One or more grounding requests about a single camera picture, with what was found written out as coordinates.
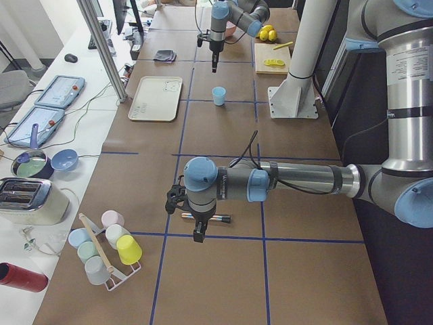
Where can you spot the aluminium frame post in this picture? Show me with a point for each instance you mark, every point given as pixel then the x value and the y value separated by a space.
pixel 92 22

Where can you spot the pink bowl with ice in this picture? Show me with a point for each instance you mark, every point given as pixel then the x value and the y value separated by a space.
pixel 230 29

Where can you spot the yellow lemon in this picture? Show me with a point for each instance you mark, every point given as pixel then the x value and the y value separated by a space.
pixel 267 28
pixel 263 35
pixel 272 36

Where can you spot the lemon slices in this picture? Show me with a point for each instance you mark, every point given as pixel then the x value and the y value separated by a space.
pixel 274 62

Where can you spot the metal muddler stick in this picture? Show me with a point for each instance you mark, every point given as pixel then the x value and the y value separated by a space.
pixel 215 218

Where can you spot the red bottle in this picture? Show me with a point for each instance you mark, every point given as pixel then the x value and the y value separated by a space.
pixel 18 277

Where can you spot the yellow cup on rack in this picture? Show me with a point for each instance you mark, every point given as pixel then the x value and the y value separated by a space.
pixel 128 249

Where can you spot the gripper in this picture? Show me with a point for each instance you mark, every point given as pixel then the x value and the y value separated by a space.
pixel 215 46
pixel 200 217

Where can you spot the grey folded cloth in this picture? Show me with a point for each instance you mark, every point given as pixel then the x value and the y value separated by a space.
pixel 165 56

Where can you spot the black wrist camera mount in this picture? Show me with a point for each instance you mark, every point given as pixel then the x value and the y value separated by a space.
pixel 203 37

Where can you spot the blue bowl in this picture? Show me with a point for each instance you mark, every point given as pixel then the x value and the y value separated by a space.
pixel 65 160

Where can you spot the grey cup on rack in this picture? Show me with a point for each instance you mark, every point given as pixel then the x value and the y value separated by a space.
pixel 96 271

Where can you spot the light blue cup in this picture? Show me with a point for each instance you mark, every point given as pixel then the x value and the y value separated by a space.
pixel 219 95

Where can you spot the blue saucepan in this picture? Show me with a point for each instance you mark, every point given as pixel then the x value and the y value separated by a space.
pixel 33 163

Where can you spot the white cup rack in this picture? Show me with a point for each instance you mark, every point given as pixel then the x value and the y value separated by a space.
pixel 119 272

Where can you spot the wooden cutting board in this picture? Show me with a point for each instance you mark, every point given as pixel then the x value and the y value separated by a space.
pixel 265 51

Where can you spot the yellow knife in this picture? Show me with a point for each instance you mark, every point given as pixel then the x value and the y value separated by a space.
pixel 280 46

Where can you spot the black computer mouse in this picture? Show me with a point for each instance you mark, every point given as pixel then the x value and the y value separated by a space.
pixel 71 58

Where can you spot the teach pendant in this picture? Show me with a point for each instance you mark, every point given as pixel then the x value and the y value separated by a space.
pixel 61 92
pixel 48 120

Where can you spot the white camera pole base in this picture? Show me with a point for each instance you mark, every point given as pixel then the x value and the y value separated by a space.
pixel 295 97

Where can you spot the blue cup on rack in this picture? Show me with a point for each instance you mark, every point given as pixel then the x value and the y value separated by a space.
pixel 77 237

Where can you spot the white cup on rack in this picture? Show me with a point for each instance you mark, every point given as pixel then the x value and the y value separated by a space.
pixel 114 232

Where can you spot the cream bear tray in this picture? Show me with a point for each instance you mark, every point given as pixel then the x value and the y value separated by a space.
pixel 156 99

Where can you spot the pink cup on rack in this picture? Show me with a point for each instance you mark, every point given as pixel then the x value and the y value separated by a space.
pixel 111 217

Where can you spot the green cup on rack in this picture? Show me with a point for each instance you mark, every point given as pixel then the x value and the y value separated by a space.
pixel 86 251

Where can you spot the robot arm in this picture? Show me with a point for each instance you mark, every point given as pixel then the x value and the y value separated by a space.
pixel 249 16
pixel 402 184

